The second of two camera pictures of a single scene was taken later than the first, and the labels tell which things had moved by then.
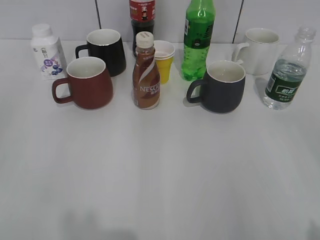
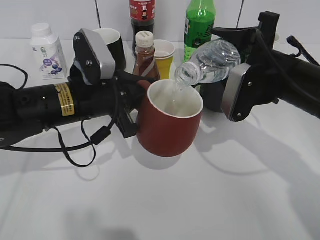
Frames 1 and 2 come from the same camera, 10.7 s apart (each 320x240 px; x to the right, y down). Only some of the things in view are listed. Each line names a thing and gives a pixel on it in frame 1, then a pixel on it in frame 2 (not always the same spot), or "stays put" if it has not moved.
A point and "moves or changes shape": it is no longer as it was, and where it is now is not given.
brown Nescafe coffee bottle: (146, 81) stays put
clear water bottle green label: (289, 72) moves or changes shape
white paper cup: (164, 50) stays put
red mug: (90, 85) moves or changes shape
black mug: (106, 45) stays put
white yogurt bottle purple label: (49, 52) stays put
